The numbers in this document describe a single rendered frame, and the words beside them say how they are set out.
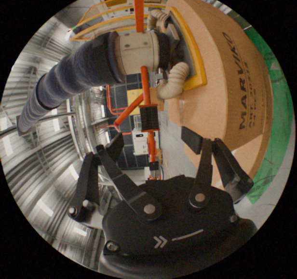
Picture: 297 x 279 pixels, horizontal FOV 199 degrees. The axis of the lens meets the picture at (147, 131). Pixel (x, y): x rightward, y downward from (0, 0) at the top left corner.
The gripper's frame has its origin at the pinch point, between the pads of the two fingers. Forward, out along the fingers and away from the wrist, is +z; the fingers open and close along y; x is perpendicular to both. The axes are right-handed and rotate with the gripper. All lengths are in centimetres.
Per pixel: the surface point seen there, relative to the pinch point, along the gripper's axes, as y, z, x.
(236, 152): 53, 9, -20
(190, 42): 11.0, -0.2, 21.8
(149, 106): 0.2, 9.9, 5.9
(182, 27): 10.9, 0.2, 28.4
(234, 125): 16.1, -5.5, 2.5
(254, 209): 107, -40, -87
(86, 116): -382, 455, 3
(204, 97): 12.7, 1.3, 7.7
